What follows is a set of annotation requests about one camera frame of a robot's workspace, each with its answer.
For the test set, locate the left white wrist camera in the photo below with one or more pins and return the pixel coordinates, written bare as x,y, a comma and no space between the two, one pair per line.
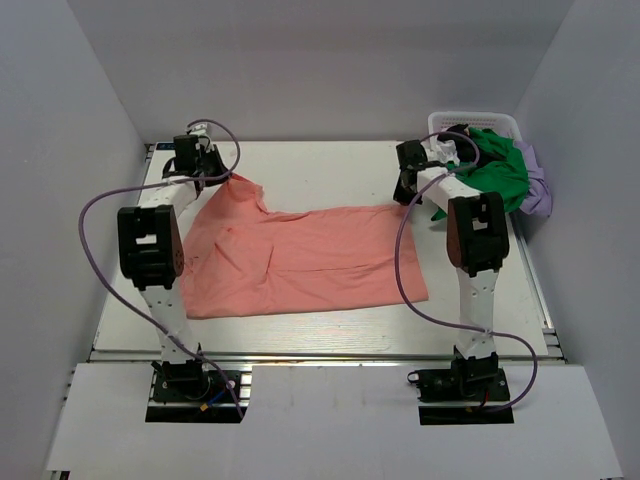
199,128

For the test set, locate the lavender t shirt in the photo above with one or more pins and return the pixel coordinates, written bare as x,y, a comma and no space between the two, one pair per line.
538,200

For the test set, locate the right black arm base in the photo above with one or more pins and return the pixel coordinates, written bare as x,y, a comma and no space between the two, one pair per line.
468,392

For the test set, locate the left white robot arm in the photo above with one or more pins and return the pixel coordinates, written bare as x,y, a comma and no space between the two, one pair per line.
151,252

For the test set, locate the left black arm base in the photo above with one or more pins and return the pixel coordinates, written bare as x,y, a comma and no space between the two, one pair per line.
193,392

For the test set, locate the blue table label sticker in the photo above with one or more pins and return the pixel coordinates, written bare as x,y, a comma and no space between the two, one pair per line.
165,146

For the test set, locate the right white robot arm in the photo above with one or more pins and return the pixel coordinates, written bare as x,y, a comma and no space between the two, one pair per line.
477,240

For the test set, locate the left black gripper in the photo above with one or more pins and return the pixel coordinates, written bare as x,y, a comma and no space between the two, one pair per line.
213,152

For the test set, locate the green t shirt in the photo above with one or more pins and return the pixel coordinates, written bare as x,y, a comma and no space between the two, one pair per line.
502,169

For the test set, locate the aluminium table edge rail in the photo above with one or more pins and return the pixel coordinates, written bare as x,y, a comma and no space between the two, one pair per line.
147,356

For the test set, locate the white t shirt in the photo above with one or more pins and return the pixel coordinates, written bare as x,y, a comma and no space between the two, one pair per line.
444,152

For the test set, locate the white plastic laundry basket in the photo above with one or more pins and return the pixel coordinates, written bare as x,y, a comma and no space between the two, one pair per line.
502,124

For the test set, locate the salmon pink t shirt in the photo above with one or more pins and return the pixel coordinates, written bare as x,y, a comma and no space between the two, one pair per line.
245,260

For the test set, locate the black t shirt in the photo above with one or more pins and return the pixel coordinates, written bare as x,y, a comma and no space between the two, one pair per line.
468,151

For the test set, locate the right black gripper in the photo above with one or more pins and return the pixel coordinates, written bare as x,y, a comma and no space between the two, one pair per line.
401,195

